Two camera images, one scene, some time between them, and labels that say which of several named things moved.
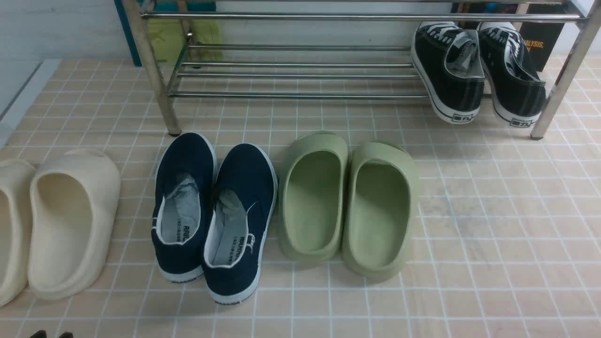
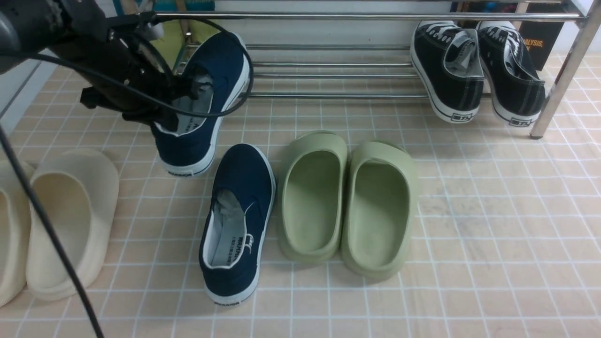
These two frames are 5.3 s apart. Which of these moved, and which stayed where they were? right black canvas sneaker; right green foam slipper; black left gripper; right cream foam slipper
Moved: black left gripper
Stayed: right cream foam slipper; right green foam slipper; right black canvas sneaker
